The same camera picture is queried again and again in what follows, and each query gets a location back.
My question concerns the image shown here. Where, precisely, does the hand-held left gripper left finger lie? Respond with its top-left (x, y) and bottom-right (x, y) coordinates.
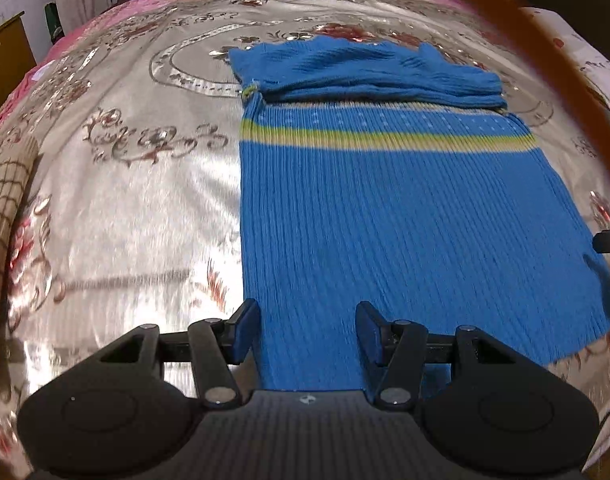
top-left (98, 298), bottom-right (262, 409)

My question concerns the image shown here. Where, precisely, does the white floral sheet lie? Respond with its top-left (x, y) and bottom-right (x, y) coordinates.
top-left (522, 7), bottom-right (610, 117)

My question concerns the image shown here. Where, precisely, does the orange cable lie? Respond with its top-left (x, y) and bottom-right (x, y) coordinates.
top-left (419, 0), bottom-right (610, 208)

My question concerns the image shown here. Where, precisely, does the blue striped knit sweater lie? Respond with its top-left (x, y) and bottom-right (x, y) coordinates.
top-left (228, 36), bottom-right (610, 392)

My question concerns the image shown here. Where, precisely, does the beige checked folded cloth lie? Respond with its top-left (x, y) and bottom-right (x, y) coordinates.
top-left (0, 136), bottom-right (40, 386)

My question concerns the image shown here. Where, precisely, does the wooden nightstand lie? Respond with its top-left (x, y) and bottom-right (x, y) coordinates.
top-left (0, 11), bottom-right (38, 117)

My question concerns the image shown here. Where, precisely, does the silver floral bedspread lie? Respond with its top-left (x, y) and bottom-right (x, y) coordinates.
top-left (0, 0), bottom-right (610, 471)

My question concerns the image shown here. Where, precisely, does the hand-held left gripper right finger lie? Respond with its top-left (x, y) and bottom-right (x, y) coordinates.
top-left (355, 301), bottom-right (528, 409)

